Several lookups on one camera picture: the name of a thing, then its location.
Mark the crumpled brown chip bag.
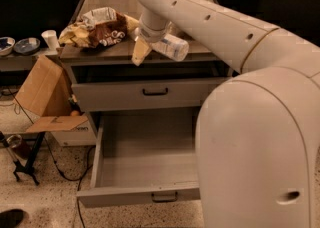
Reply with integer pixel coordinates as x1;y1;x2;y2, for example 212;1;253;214
58;7;139;48

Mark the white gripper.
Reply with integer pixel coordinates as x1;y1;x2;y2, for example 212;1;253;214
131;25;168;66

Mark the grey drawer cabinet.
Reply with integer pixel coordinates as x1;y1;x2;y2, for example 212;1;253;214
59;0;234;133

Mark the clear plastic water bottle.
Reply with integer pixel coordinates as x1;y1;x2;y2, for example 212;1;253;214
134;28;189;62

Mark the blue bowl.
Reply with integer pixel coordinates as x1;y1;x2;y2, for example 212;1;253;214
0;37;15;56
14;37;40;55

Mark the black office chair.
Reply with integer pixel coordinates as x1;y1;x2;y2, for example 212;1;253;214
258;0;320;46

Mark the blue bowl left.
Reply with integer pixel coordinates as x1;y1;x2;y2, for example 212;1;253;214
0;37;15;56

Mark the grey open lower drawer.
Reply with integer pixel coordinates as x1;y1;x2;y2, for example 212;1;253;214
77;107;200;208

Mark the red cup on floor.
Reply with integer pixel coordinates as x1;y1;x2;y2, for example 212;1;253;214
8;134;31;159

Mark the black tripod stand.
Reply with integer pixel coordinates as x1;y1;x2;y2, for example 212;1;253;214
0;132;44;186

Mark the grey top drawer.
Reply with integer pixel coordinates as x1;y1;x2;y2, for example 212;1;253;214
72;77;226;112

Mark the white paper cup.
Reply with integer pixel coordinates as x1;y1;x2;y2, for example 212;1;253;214
41;30;59;50

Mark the blue bowl right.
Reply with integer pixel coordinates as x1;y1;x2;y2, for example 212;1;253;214
14;37;40;55

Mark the black shoe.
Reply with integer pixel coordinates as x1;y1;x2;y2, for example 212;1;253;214
0;209;24;228

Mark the open cardboard box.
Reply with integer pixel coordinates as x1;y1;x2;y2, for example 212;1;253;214
15;55;96;146

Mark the black floor cable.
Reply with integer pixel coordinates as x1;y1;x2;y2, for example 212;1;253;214
0;85;97;228

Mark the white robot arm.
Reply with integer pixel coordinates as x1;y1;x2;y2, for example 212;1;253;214
138;0;320;228

